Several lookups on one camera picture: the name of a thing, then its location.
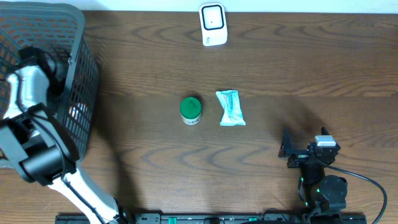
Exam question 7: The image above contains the green flushable wipes packet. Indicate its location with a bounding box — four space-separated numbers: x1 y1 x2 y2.
216 90 246 126

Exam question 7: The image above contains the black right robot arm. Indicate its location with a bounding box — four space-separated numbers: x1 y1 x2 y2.
278 127 348 222

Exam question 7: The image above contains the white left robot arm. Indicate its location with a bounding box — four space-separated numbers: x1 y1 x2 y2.
1 47 135 223

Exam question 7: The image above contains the white barcode scanner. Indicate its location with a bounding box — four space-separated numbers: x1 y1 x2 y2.
199 3 228 47

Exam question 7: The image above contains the grey plastic shopping basket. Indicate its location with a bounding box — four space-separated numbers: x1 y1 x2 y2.
1 1 99 157

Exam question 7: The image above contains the green lid white jar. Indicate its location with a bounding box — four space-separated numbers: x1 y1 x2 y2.
180 97 202 125

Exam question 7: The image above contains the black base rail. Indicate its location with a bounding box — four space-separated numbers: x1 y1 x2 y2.
55 212 368 224

